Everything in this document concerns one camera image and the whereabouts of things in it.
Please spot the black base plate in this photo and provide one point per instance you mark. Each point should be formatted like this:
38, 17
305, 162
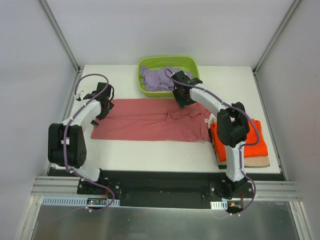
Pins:
154, 189

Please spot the pink t-shirt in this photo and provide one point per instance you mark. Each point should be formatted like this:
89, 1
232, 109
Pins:
153, 120

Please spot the right aluminium frame post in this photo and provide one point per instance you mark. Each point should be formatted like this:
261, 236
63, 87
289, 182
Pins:
294, 5

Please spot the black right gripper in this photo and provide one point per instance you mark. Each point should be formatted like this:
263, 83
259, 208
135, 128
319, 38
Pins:
182, 99

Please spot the beige folded t-shirt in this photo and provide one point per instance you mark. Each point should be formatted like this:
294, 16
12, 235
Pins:
255, 162

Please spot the aluminium front rail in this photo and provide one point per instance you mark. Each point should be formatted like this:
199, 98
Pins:
285, 191

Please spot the right slotted cable duct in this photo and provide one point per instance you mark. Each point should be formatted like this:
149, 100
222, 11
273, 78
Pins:
219, 205

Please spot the left slotted cable duct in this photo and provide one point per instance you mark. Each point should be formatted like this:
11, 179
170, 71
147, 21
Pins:
79, 201

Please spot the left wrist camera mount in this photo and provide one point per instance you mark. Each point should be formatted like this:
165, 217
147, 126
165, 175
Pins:
77, 96

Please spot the slotted cable duct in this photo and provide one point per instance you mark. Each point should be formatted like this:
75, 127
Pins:
79, 201
219, 205

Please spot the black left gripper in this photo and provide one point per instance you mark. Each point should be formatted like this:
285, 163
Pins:
104, 110

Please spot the aluminium frame post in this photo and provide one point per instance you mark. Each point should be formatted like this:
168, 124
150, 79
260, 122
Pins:
58, 33
294, 5

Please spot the left aluminium frame post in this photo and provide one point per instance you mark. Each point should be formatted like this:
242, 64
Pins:
58, 33

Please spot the lilac crumpled t-shirt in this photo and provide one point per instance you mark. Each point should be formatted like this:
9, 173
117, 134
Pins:
156, 80

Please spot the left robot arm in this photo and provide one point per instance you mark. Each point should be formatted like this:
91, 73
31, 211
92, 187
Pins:
66, 140

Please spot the green plastic basin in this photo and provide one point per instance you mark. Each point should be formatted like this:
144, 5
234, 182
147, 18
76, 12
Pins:
185, 63

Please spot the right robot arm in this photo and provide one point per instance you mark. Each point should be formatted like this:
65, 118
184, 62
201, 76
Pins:
232, 126

